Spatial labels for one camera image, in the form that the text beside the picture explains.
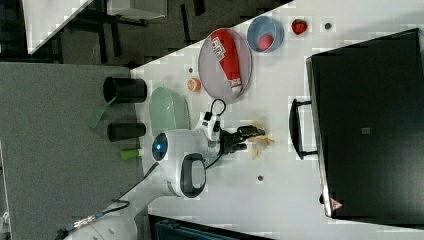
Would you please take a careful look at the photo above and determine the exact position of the orange slice toy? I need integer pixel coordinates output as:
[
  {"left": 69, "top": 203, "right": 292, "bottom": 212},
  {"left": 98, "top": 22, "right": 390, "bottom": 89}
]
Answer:
[{"left": 187, "top": 78, "right": 201, "bottom": 92}]

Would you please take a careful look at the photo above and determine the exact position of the green perforated colander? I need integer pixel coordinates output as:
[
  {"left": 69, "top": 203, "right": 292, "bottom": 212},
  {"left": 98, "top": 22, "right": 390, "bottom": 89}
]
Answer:
[{"left": 149, "top": 87, "right": 190, "bottom": 136}]

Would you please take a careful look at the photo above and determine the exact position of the grey round plate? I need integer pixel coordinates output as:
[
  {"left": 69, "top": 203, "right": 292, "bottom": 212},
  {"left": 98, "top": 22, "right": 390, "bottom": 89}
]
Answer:
[{"left": 198, "top": 28, "right": 252, "bottom": 104}]

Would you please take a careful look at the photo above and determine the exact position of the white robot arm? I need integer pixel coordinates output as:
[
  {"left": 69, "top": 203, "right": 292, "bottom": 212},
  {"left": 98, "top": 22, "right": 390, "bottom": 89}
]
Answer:
[{"left": 54, "top": 125, "right": 265, "bottom": 240}]

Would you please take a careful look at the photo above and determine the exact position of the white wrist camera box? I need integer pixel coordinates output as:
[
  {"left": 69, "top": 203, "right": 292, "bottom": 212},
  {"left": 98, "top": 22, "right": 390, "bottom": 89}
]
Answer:
[{"left": 196, "top": 112, "right": 221, "bottom": 141}]

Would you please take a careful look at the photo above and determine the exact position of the tall black cylinder cup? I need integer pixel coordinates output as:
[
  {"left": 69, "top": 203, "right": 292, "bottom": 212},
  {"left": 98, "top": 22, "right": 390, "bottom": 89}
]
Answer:
[{"left": 103, "top": 77, "right": 148, "bottom": 103}]

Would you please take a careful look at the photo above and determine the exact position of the red ketchup bottle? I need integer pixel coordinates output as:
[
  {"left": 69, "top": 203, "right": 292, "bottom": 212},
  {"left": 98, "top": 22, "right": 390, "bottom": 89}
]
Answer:
[{"left": 210, "top": 29, "right": 243, "bottom": 93}]

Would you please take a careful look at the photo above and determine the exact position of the green marker pen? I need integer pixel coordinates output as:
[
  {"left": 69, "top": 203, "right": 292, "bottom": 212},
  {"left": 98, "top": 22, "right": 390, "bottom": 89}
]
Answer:
[{"left": 120, "top": 149, "right": 143, "bottom": 160}]

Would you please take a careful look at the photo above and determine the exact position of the green spatula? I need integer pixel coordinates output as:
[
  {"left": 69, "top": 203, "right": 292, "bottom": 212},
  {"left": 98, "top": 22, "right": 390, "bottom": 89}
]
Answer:
[{"left": 88, "top": 97, "right": 115, "bottom": 129}]

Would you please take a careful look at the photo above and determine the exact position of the dark teal crate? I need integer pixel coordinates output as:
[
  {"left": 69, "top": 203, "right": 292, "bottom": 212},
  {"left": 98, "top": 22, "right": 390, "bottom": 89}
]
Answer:
[{"left": 152, "top": 221, "right": 240, "bottom": 240}]

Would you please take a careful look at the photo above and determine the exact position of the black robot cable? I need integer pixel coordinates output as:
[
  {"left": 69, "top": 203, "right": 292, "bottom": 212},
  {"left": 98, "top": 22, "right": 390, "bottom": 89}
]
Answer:
[{"left": 56, "top": 98, "right": 228, "bottom": 234}]

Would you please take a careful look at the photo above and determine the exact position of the short black cylinder cup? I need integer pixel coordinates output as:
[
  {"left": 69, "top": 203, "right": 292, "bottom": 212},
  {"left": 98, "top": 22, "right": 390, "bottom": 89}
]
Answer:
[{"left": 107, "top": 123, "right": 146, "bottom": 142}]

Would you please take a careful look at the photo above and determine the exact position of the blue bowl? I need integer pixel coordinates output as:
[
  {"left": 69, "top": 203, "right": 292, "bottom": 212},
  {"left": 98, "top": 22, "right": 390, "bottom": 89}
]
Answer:
[{"left": 247, "top": 16, "right": 284, "bottom": 53}]

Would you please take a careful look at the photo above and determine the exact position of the red ball in bowl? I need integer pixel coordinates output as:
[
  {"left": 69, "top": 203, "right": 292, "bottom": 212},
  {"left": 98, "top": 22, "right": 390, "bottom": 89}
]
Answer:
[{"left": 258, "top": 34, "right": 274, "bottom": 51}]

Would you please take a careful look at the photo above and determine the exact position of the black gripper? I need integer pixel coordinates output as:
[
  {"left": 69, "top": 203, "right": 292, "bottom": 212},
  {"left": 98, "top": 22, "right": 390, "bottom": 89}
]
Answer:
[{"left": 220, "top": 125, "right": 265, "bottom": 155}]

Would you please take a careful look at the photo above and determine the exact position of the black toaster oven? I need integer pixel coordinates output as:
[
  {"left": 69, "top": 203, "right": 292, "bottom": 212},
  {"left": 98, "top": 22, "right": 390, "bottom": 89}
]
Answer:
[{"left": 305, "top": 28, "right": 424, "bottom": 229}]

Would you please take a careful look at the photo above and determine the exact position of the red strawberry toy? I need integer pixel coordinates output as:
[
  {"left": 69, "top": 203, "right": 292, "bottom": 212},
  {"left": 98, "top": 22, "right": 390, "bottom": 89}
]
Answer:
[{"left": 291, "top": 19, "right": 308, "bottom": 35}]

